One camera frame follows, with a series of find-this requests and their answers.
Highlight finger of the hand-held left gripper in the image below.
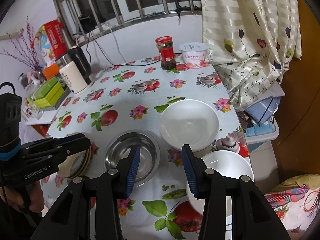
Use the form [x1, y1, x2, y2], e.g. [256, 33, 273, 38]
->
[21, 133, 87, 153]
[24, 137, 91, 166]

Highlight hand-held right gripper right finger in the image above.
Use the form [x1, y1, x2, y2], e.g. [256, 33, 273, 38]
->
[181, 144, 292, 240]

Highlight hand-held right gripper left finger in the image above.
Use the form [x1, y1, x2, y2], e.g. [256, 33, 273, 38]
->
[30, 145, 141, 240]

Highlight stainless steel bowl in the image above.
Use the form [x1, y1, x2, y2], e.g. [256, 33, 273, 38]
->
[104, 129, 161, 187]

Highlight white bowl with blue stripe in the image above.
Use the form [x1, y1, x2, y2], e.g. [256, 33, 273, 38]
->
[185, 150, 255, 217]
[160, 99, 220, 153]

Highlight person's left hand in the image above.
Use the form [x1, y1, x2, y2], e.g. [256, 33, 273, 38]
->
[0, 179, 45, 218]

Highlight striped flat box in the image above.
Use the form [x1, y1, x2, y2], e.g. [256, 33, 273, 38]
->
[37, 92, 67, 111]

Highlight clear glass cup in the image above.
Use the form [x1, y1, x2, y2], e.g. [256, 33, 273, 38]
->
[26, 102, 44, 120]

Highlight green flat box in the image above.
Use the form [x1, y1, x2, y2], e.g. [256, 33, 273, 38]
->
[34, 85, 63, 107]
[33, 77, 60, 98]

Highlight white kettle base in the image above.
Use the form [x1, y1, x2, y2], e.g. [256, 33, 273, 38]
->
[72, 79, 96, 96]

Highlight white cylindrical container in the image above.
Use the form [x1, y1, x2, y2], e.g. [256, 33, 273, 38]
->
[59, 60, 87, 94]

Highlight floral vegetable print tablecloth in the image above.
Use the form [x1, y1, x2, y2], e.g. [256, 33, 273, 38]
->
[41, 57, 250, 240]

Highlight orange box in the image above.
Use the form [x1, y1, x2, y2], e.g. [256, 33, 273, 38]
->
[42, 64, 60, 79]

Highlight white storage box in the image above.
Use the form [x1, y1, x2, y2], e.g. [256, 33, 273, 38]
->
[244, 122, 280, 182]

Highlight white electric kettle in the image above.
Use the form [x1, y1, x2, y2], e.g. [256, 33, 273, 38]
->
[55, 46, 92, 85]

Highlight purple flower branches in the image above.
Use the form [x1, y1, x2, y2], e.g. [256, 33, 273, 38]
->
[0, 22, 42, 73]

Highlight blue folded cloth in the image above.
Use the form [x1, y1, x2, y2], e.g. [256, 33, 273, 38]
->
[244, 96, 282, 126]

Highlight colourful cartoon print bag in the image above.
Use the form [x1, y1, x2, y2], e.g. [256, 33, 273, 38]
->
[34, 29, 57, 67]

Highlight red cardboard box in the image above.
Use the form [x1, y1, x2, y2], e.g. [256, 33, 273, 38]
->
[41, 20, 69, 59]

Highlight colourful striped blanket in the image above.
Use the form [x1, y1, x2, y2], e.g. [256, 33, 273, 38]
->
[264, 174, 320, 236]

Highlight white yogurt tub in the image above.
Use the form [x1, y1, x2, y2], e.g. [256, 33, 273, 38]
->
[178, 42, 208, 70]

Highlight black power adapter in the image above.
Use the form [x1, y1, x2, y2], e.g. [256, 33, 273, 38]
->
[78, 16, 92, 34]

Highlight sauce jar with red lid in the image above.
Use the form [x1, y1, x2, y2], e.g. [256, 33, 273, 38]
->
[155, 36, 177, 70]

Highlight brown wooden panel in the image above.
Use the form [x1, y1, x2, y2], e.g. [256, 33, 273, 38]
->
[271, 0, 320, 180]

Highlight cream curtain with heart print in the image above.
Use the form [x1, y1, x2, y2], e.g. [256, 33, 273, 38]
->
[199, 0, 302, 110]

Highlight metal window grille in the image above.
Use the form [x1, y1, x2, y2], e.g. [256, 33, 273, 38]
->
[52, 0, 203, 38]

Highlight black hook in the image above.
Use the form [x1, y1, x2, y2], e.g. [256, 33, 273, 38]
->
[176, 0, 190, 22]

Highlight black power cable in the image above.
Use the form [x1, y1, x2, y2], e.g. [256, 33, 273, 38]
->
[72, 29, 182, 67]

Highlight white cable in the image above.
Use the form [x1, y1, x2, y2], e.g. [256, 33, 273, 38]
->
[106, 24, 127, 63]

